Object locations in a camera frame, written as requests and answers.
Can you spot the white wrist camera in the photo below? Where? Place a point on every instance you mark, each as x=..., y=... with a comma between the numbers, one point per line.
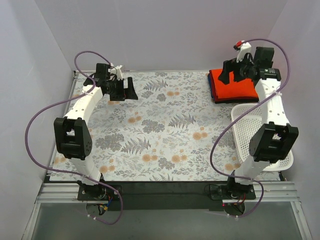
x=243, y=48
x=116, y=72

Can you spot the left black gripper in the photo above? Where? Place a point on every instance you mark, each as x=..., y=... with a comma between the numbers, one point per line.
x=122, y=90

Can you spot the floral patterned table mat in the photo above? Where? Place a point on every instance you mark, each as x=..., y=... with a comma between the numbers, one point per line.
x=173, y=132

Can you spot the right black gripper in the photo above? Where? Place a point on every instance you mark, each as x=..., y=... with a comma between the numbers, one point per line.
x=235, y=70

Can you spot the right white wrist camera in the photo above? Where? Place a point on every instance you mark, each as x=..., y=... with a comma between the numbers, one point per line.
x=243, y=48

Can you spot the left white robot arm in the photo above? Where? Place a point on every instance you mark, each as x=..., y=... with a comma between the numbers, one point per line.
x=72, y=136

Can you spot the white perforated plastic basket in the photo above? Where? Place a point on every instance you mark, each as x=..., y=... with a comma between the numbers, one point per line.
x=244, y=129

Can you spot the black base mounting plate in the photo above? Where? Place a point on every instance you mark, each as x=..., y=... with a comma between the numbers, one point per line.
x=169, y=195

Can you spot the orange t-shirt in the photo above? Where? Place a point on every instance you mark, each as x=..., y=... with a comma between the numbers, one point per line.
x=234, y=90

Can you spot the aluminium frame rail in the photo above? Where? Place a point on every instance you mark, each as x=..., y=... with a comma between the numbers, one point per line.
x=169, y=211

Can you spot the folded blue t-shirt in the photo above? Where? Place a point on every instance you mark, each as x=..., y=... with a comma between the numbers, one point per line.
x=210, y=85

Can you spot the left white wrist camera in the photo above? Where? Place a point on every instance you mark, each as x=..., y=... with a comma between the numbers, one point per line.
x=116, y=72

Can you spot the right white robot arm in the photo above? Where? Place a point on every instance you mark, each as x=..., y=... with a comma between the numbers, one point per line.
x=275, y=137

